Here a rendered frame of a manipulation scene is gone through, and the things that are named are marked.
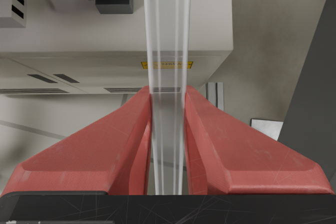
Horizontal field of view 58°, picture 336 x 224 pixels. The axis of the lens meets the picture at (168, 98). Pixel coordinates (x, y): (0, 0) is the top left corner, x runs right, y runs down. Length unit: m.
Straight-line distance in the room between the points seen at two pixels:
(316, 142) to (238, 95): 0.92
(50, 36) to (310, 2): 0.98
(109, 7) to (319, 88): 0.34
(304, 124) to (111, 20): 0.35
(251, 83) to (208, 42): 0.66
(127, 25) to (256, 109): 0.73
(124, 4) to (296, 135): 0.31
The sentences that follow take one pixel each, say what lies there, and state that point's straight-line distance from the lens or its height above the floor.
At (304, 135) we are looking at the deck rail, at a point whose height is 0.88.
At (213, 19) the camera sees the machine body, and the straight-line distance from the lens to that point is 0.48.
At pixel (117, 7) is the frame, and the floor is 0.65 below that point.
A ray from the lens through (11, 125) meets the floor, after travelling 1.19.
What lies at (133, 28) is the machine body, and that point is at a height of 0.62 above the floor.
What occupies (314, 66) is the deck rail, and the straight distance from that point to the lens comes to 0.18.
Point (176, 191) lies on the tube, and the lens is 0.16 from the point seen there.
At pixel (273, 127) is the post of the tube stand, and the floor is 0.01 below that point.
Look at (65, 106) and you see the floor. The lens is 1.12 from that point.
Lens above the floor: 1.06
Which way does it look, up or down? 84 degrees down
